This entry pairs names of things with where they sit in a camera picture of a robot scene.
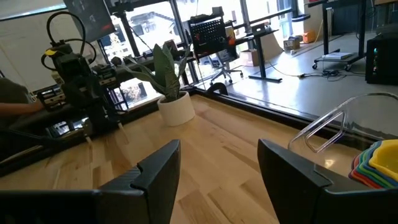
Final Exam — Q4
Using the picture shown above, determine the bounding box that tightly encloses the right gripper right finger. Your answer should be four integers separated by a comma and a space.
257, 138, 398, 224

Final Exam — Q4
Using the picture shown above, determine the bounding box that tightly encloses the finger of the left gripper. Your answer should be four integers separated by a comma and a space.
117, 121, 130, 146
82, 123, 94, 147

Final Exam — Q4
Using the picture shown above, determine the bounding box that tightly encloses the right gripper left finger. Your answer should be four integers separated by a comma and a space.
0, 139, 182, 224

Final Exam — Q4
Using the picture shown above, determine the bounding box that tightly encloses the purple measuring cup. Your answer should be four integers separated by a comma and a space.
348, 140, 384, 190

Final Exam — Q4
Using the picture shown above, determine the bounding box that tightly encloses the orange measuring cup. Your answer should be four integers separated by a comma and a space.
350, 141, 388, 190

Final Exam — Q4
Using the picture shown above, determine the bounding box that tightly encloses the red measuring cup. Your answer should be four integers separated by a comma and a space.
353, 141, 392, 189

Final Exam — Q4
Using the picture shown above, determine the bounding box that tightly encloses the teal measuring cup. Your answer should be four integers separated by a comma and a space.
357, 140, 396, 189

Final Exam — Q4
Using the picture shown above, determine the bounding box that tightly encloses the green measuring cup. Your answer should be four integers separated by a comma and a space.
360, 140, 398, 189

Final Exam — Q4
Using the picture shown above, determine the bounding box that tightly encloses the blue measuring cup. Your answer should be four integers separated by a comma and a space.
364, 139, 398, 188

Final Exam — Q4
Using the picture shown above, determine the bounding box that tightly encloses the yellow measuring cup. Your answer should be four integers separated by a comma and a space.
368, 139, 398, 184

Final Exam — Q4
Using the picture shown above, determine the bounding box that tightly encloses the person's forearm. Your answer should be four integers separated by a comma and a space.
0, 101, 45, 118

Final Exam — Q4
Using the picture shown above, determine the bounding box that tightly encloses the clear plastic basket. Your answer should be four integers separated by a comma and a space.
287, 91, 398, 187

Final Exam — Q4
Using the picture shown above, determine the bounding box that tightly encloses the potted plant in white pot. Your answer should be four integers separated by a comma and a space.
119, 42, 197, 128

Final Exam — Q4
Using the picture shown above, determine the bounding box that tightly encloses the person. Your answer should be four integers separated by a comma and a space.
0, 77, 34, 130

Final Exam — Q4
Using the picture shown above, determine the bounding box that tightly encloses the black hanging monitor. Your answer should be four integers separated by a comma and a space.
63, 0, 116, 44

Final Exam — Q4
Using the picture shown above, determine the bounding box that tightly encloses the office chair on casters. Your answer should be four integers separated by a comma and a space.
208, 51, 245, 87

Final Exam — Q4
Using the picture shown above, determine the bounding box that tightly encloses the black standing desk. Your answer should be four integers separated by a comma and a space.
239, 22, 284, 83

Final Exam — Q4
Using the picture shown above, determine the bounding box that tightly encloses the cardboard box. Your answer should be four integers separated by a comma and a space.
282, 36, 301, 51
238, 49, 261, 67

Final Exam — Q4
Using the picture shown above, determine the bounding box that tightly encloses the white book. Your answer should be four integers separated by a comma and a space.
321, 51, 355, 61

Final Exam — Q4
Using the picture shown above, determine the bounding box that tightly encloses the orange box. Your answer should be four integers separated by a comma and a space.
302, 29, 318, 44

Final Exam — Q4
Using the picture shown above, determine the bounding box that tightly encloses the black computer tower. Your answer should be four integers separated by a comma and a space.
364, 30, 398, 86

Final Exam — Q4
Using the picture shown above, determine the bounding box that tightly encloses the laptop computer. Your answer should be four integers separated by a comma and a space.
251, 22, 271, 35

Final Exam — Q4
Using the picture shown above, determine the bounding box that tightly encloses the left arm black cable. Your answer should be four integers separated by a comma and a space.
40, 11, 97, 71

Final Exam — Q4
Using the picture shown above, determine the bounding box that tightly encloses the black metal post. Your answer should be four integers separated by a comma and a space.
111, 0, 142, 58

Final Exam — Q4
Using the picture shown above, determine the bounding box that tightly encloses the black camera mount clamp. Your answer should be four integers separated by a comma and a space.
206, 82, 229, 96

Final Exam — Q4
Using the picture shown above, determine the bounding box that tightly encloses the black floor cable bundle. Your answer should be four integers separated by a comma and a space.
267, 58, 367, 82

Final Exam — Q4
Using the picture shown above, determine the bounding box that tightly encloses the black rolling desk frame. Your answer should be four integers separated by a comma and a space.
306, 0, 369, 72

